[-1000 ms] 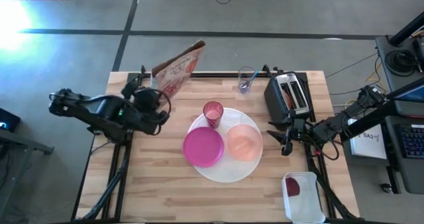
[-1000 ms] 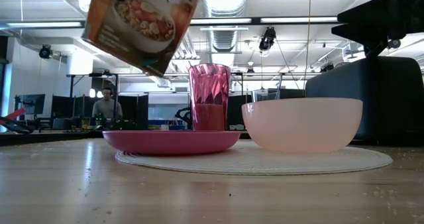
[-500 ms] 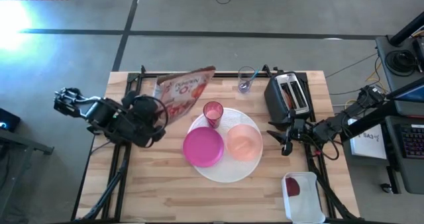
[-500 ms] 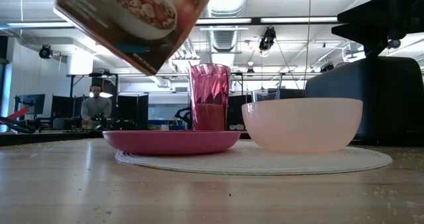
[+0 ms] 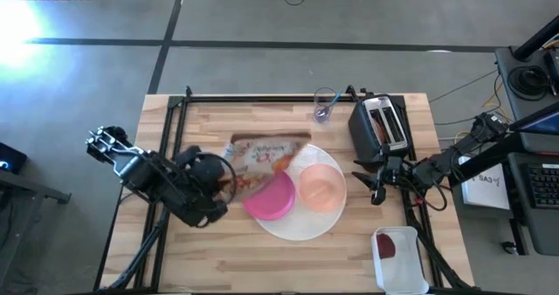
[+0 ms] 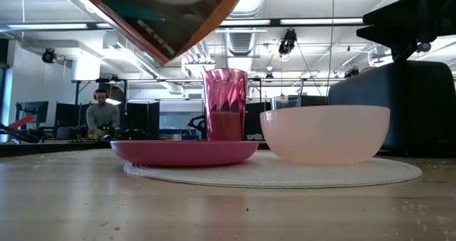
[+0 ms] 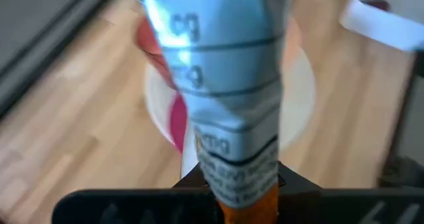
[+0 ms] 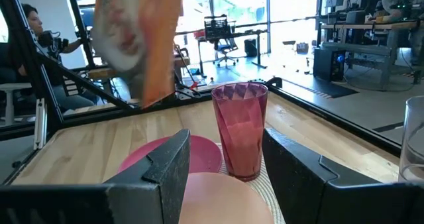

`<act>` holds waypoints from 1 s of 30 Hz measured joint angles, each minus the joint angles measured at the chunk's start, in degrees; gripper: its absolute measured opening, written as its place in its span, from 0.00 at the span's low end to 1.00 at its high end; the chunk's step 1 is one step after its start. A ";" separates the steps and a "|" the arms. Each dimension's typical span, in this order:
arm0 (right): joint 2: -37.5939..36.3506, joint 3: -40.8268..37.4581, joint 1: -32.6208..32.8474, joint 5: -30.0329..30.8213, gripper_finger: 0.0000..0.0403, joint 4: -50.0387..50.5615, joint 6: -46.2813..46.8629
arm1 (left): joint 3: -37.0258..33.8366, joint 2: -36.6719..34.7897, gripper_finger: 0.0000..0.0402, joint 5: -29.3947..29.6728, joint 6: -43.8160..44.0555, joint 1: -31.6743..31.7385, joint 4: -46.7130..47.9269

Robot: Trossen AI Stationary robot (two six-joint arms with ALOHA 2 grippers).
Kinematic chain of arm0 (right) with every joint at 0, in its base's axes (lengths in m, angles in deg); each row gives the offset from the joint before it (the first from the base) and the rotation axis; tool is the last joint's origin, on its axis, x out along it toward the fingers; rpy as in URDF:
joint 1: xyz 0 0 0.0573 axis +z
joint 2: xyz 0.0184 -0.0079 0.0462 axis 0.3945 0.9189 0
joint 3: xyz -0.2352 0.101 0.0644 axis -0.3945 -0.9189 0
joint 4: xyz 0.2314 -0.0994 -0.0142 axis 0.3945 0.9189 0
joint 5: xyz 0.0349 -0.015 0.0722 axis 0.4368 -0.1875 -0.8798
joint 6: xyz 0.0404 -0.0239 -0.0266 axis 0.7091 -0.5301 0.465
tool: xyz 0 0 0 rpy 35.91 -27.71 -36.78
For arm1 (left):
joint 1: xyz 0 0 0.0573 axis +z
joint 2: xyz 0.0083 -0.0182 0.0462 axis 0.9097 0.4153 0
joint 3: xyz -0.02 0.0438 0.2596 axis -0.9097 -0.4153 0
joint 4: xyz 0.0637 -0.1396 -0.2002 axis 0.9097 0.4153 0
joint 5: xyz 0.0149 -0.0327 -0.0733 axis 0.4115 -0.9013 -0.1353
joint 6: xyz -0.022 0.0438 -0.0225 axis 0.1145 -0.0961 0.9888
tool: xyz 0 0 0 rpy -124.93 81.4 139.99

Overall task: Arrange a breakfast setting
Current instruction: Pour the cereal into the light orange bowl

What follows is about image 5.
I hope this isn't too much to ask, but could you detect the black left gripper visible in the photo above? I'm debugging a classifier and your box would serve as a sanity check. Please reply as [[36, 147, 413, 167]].
[[183, 148, 231, 200]]

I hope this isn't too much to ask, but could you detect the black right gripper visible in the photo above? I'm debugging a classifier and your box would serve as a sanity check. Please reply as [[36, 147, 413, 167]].
[[351, 154, 414, 205]]

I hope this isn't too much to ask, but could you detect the round brown bagel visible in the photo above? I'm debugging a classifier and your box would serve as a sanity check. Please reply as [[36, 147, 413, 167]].
[[373, 119, 388, 148]]

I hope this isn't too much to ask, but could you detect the peach plastic bowl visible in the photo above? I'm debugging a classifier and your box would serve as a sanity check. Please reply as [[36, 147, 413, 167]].
[[298, 162, 348, 213]]

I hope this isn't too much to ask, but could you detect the pumpkin cereal box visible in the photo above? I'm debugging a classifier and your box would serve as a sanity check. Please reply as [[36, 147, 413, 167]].
[[221, 131, 312, 203]]

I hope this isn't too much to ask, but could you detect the pink plastic plate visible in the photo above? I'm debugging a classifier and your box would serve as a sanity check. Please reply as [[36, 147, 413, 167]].
[[242, 170, 297, 222]]

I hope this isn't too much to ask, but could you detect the red apple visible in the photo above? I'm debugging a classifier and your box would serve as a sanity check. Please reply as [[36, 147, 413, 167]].
[[376, 232, 397, 260]]

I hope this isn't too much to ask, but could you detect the blue plastic spoon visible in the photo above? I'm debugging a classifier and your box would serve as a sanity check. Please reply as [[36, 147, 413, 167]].
[[325, 86, 344, 113]]

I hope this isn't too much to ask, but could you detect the white rectangular plastic tray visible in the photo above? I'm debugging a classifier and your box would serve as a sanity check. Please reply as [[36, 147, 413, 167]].
[[370, 225, 430, 295]]

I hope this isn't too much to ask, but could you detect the black two-slot toaster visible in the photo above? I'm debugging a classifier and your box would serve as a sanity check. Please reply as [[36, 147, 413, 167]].
[[348, 94, 411, 165]]

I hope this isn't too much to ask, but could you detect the clear glass tumbler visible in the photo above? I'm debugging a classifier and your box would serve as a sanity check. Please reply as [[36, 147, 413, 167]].
[[312, 86, 338, 124]]

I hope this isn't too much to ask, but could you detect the large white round plate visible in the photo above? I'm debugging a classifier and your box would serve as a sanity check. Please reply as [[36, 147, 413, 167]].
[[252, 143, 349, 243]]

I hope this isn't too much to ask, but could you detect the white paper sheet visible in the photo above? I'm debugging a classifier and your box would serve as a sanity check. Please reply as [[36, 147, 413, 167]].
[[461, 157, 511, 211]]

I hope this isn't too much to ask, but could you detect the grey desk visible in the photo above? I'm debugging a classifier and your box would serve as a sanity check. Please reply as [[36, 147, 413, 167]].
[[494, 45, 559, 257]]

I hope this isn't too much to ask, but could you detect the black computer keyboard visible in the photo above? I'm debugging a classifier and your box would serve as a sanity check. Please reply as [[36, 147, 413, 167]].
[[526, 163, 559, 209]]

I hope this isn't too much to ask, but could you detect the grey metal stand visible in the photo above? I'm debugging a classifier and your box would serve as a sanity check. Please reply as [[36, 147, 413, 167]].
[[0, 168, 72, 287]]

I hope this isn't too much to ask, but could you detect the laptop with blue screen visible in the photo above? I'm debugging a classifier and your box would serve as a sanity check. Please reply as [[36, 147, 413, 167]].
[[508, 102, 559, 154]]

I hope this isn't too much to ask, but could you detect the black box with blue light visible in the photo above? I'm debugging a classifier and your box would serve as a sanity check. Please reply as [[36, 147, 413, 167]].
[[0, 141, 28, 176]]

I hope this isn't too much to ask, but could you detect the black toaster power cord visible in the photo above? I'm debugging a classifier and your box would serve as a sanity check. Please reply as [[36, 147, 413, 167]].
[[344, 84, 372, 99]]

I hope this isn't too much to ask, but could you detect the black aluminium table frame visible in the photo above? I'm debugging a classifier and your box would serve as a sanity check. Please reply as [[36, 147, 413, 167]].
[[93, 85, 477, 294]]

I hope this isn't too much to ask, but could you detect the grey floor cable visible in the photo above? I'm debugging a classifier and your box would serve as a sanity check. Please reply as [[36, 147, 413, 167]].
[[427, 70, 499, 104]]

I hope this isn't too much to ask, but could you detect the yellow cable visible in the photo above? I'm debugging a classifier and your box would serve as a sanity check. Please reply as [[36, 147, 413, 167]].
[[453, 74, 512, 141]]

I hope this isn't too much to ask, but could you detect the black coiled cable bundle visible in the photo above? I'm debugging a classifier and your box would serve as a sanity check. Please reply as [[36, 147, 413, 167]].
[[507, 65, 552, 102]]

